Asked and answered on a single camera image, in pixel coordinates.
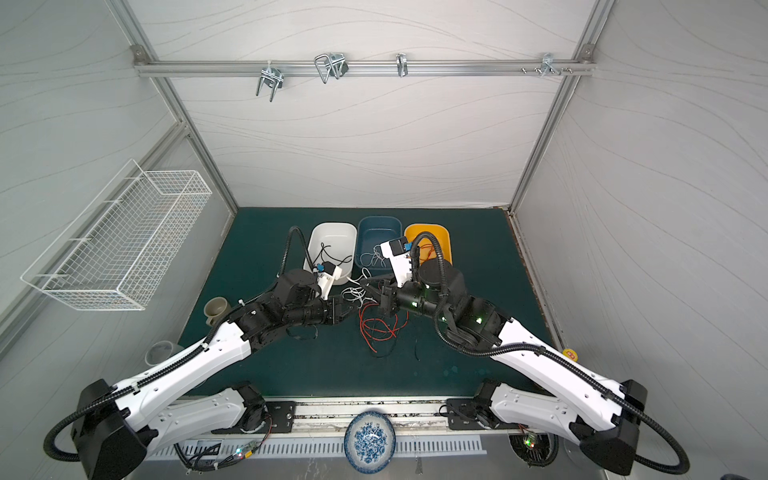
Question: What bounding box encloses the white cable tangle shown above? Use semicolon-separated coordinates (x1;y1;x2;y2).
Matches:
340;245;391;308

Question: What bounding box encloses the black cable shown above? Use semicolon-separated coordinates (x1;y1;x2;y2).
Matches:
314;242;354;268

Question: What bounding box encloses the red cable tangle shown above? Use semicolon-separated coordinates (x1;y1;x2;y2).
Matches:
358;299;412;355

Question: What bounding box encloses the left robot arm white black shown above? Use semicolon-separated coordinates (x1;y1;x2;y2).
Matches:
43;269;354;479

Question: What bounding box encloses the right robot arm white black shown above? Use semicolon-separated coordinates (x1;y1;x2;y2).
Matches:
360;259;691;476

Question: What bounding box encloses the yellow plastic bin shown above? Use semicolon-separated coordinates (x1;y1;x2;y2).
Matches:
404;223;453;264

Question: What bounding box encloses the white plastic bin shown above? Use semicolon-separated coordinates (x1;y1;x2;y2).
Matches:
303;222;357;286

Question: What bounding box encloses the olive green mug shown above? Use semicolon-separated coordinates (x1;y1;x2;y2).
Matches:
203;297;231;327

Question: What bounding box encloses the blue plastic bin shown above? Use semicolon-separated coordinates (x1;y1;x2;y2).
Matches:
354;216;403;276

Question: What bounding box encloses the clear plastic cup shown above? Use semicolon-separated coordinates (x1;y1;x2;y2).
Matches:
144;340;184;367

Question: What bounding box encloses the bottle with yellow cap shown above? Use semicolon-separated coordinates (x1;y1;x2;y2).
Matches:
562;348;579;362

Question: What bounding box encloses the blue white patterned plate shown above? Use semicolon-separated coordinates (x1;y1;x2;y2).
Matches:
343;411;397;474

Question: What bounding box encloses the metal hook clamp left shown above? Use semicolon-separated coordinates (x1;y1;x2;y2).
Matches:
256;64;284;102

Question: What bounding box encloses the metal hook clamp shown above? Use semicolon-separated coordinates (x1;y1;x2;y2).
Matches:
313;52;349;84
256;64;284;102

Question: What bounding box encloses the metal hook small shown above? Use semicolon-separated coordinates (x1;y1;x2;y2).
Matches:
395;53;408;78

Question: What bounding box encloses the metal hook clamp middle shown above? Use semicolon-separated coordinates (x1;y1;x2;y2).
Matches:
313;52;349;84

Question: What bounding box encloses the aluminium crossbar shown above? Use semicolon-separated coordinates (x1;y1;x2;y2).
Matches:
134;57;596;78

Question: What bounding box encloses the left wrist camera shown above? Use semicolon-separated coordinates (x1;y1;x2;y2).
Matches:
316;261;342;301

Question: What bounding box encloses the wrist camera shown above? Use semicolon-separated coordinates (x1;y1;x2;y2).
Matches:
316;261;342;301
379;236;412;287

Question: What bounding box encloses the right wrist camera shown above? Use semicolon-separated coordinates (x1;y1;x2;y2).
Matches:
379;236;412;287

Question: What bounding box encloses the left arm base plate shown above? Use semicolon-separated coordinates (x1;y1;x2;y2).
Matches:
211;401;297;435

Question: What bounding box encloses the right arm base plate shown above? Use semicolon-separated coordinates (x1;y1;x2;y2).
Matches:
438;398;520;431

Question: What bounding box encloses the white wire basket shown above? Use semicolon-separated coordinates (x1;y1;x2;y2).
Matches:
20;160;212;312

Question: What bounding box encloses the metal bracket right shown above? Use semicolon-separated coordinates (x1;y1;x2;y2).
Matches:
520;53;572;77

